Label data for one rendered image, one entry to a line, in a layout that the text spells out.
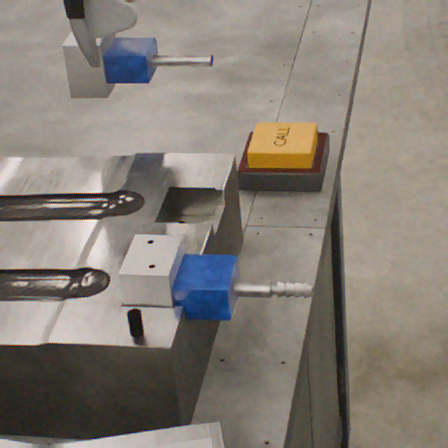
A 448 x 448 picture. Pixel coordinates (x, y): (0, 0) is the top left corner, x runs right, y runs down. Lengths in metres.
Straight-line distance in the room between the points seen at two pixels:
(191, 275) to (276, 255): 0.21
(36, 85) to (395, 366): 1.01
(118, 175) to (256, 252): 0.14
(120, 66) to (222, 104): 0.23
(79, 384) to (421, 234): 1.72
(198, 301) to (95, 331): 0.07
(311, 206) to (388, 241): 1.38
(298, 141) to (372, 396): 1.03
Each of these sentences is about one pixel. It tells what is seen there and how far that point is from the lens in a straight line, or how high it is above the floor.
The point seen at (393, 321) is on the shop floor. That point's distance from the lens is 2.25.
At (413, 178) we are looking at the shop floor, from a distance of 2.68.
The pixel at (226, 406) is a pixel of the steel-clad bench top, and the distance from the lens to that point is 0.87.
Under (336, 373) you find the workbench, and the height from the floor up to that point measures 0.19.
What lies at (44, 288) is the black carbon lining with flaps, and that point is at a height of 0.88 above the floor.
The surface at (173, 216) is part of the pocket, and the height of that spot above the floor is 0.86.
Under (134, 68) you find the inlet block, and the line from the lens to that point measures 1.07.
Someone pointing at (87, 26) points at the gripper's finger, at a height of 0.98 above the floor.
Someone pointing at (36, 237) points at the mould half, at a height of 0.89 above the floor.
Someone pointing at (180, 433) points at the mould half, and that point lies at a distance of 0.78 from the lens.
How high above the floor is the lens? 1.38
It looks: 33 degrees down
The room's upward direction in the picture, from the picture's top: 6 degrees counter-clockwise
